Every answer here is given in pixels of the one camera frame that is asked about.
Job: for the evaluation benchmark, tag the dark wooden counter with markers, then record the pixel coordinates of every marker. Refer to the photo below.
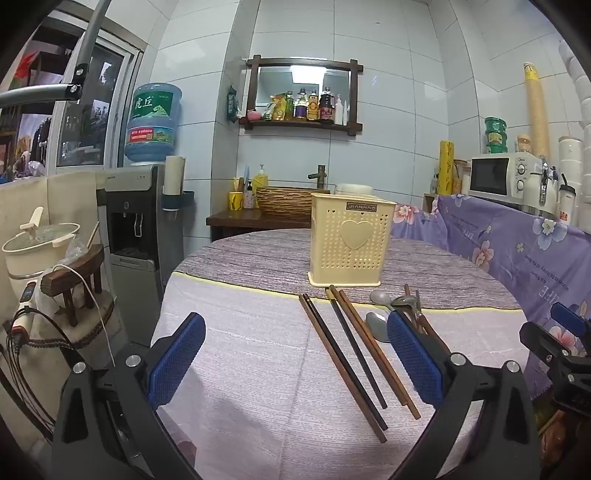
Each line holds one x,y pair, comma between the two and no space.
240,220

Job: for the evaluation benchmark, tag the green hanging packet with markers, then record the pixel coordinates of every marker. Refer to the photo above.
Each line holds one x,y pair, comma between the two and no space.
231,105

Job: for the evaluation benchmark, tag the beige paper cup tube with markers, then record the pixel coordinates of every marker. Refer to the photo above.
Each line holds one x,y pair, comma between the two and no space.
174,175

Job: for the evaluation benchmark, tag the purple floral cloth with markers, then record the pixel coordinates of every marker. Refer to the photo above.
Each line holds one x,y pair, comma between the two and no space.
498,249

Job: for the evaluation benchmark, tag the brown sauce bottle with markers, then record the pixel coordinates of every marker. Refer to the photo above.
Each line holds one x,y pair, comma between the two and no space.
313,107

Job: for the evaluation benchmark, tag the grey water dispenser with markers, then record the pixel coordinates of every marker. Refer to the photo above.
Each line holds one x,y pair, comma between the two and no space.
138,240

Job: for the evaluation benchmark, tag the green glass bottle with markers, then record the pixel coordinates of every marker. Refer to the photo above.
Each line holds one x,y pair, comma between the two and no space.
289,106

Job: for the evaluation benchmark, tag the cream perforated utensil holder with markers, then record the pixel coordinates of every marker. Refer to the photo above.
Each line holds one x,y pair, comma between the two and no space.
351,254

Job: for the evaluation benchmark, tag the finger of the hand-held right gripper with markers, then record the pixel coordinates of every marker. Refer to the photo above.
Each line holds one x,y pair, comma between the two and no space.
570,318
538,339

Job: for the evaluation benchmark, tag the black chopstick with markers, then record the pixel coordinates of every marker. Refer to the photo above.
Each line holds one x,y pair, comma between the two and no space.
348,364
355,346

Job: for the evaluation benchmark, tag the yellow wrap roll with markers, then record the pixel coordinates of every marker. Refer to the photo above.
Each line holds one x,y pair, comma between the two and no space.
446,168

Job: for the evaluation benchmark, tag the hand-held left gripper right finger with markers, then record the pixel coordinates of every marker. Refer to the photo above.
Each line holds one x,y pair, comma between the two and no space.
413,360

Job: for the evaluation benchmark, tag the stack of green bowls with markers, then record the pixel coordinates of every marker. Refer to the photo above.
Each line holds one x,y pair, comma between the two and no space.
495,124

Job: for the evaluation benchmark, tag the cream electric pot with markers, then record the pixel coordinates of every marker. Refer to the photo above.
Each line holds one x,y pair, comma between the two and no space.
32,258

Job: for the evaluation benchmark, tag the dark soy sauce bottle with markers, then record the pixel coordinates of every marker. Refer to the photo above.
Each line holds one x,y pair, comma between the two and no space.
326,107

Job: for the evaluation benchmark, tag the blue water jug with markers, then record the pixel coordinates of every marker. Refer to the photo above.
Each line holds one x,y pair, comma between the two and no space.
153,124

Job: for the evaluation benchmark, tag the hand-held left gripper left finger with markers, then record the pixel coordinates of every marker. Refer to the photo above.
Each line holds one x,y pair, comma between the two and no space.
178,360

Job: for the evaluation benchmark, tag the floral pump bottle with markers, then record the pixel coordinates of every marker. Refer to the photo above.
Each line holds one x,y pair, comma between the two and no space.
250,198

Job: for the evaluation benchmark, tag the white microwave oven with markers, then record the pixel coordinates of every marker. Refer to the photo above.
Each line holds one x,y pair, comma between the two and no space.
496,177

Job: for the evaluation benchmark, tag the sliding glass window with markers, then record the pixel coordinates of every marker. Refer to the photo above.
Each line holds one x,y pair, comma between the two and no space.
92,106

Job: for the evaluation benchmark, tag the wicker wash basin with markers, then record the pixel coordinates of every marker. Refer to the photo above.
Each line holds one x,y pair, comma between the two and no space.
291,201

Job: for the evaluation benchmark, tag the green instant noodle bowl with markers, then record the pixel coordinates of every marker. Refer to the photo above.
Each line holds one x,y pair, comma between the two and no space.
496,148
496,138

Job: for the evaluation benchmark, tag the white slim bottle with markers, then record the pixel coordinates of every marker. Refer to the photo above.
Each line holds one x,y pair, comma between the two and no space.
339,110

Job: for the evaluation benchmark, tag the pink small container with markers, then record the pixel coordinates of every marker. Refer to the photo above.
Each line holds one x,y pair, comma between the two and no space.
253,115

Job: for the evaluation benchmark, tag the blue cup holder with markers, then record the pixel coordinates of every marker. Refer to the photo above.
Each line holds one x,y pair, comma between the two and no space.
178,201

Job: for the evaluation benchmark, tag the white bottle black lid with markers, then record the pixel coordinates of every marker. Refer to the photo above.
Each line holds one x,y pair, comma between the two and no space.
567,203

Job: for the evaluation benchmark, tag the blue toothbrush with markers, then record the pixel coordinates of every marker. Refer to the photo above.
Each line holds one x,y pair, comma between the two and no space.
246,173

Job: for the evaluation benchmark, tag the brass faucet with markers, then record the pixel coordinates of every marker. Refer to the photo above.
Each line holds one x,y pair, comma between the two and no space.
319,177

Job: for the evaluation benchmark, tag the dark metal spoon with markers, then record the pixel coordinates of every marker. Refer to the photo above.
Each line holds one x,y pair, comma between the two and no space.
406,302

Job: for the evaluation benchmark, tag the yellow soap pump bottle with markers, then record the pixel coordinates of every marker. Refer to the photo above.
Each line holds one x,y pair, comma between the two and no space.
261,177

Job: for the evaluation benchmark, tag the glass jar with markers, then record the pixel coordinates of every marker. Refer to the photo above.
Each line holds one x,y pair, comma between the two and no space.
461,177

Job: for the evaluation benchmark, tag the stack of white paper cups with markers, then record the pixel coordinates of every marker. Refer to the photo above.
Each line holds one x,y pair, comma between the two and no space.
577,138

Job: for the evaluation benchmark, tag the small dark wooden stool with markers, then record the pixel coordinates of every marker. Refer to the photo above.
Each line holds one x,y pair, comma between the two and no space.
74,277

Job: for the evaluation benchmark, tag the yellow seasoning packet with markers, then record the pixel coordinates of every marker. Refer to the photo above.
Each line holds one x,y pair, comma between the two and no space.
278,108

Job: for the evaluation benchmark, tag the tall yellow paper cup stack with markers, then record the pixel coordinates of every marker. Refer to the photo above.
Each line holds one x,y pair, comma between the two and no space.
537,110

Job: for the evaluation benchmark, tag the grey metal bar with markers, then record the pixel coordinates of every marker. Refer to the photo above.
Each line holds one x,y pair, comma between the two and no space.
55,90

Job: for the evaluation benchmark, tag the wooden framed mirror shelf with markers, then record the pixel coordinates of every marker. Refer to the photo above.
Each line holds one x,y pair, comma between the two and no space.
302,94

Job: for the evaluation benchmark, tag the purple label bottle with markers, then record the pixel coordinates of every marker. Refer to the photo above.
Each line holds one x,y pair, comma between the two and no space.
301,106

